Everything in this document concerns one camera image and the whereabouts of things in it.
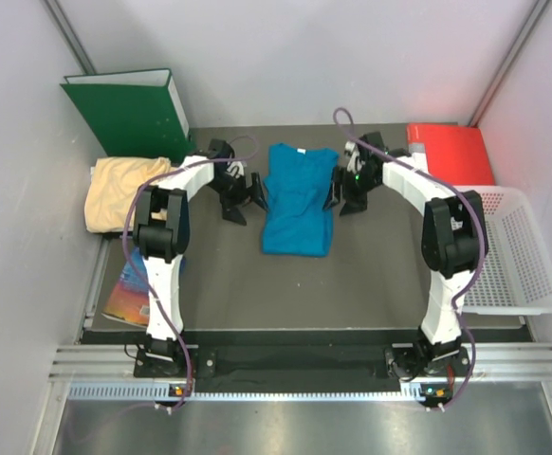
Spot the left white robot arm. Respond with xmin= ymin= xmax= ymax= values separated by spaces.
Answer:
xmin=125 ymin=138 xmax=267 ymax=383

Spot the red folder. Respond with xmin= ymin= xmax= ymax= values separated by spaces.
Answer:
xmin=407 ymin=123 xmax=495 ymax=186

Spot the colourful book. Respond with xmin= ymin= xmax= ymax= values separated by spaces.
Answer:
xmin=101 ymin=255 xmax=185 ymax=328

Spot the purple cable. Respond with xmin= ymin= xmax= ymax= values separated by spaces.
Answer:
xmin=121 ymin=135 xmax=260 ymax=413
xmin=332 ymin=107 xmax=490 ymax=411

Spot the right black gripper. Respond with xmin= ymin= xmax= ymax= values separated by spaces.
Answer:
xmin=322 ymin=167 xmax=379 ymax=218

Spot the aluminium rail frame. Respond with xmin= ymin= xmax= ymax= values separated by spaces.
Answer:
xmin=49 ymin=342 xmax=552 ymax=382

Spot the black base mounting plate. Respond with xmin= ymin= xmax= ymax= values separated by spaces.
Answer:
xmin=135 ymin=343 xmax=469 ymax=387

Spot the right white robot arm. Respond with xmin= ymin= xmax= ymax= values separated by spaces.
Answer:
xmin=323 ymin=132 xmax=488 ymax=381

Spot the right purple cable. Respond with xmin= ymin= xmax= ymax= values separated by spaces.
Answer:
xmin=332 ymin=107 xmax=490 ymax=411

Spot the folded cream t shirt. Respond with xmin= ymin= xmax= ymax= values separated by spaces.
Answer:
xmin=83 ymin=157 xmax=175 ymax=234

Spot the white slotted cable duct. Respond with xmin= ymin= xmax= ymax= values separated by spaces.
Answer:
xmin=66 ymin=381 xmax=452 ymax=402

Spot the white plastic basket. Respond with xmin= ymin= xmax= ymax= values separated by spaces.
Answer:
xmin=464 ymin=186 xmax=552 ymax=317

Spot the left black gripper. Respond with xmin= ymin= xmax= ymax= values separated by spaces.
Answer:
xmin=208 ymin=172 xmax=269 ymax=226

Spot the green ring binder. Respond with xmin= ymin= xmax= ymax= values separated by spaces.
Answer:
xmin=61 ymin=68 xmax=195 ymax=163

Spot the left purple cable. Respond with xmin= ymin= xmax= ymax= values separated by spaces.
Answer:
xmin=121 ymin=135 xmax=260 ymax=413

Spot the blue t shirt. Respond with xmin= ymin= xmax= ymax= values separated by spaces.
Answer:
xmin=262 ymin=143 xmax=339 ymax=258

